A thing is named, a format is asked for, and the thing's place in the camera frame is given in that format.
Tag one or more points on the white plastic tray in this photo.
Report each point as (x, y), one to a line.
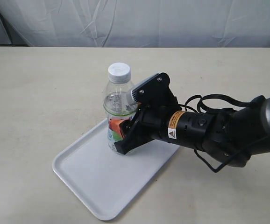
(105, 181)

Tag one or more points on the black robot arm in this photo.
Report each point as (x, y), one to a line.
(229, 136)

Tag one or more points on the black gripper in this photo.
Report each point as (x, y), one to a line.
(149, 123)

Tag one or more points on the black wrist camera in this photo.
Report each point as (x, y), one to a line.
(152, 93)

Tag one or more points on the clear plastic bottle white cap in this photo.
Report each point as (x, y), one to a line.
(115, 99)

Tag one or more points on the light blue backdrop cloth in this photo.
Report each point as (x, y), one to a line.
(136, 23)

